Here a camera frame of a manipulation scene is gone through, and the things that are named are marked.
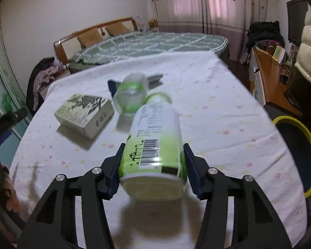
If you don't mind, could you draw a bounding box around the green labelled plastic bottle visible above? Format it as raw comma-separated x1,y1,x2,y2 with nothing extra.
118,92,187,201

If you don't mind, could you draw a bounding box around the clear green plastic cup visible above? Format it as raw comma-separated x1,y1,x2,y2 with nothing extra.
111,72,150,116

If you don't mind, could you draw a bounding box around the yellow rimmed black trash bin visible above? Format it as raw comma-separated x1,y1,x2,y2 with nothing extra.
272,115,311,198

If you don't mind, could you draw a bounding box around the glass sliding wardrobe door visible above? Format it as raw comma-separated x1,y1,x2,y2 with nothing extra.
0,25,32,166

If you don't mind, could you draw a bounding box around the white bedside nightstand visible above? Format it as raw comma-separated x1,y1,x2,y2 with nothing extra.
40,70,71,100

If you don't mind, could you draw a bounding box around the pile of clothes on nightstand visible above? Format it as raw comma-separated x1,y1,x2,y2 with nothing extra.
26,57,66,115

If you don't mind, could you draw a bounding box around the green patterned cardboard box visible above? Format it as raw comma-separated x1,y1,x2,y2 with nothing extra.
54,93,114,140

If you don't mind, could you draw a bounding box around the white dotted table cloth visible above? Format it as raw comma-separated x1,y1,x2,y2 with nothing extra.
10,52,307,244

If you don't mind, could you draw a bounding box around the wooden bed headboard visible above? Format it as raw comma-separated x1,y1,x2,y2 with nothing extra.
54,17,138,64

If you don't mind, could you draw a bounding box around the left brown pillow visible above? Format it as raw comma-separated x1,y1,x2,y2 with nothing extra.
77,29,104,49

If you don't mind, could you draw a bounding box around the brown pillow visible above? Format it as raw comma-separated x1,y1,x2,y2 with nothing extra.
77,29,104,49
106,22,131,37

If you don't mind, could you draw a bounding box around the orange wooden desk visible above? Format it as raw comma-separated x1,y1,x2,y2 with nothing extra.
252,47,302,117

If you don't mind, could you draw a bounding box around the right brown pillow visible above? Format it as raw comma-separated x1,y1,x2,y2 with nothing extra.
106,22,131,37

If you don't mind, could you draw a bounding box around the bed with green plaid quilt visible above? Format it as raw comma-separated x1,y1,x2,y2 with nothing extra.
68,32,229,73

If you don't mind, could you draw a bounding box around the yellow tissue box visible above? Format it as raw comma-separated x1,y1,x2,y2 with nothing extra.
148,19,159,29

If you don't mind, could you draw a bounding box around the dark clothes pile by curtain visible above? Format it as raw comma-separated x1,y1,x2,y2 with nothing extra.
245,20,285,54

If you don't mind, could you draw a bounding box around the pink white curtain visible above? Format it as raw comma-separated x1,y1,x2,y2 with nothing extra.
151,0,267,62

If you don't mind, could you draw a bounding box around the black television screen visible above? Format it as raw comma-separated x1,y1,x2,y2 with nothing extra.
287,0,308,47

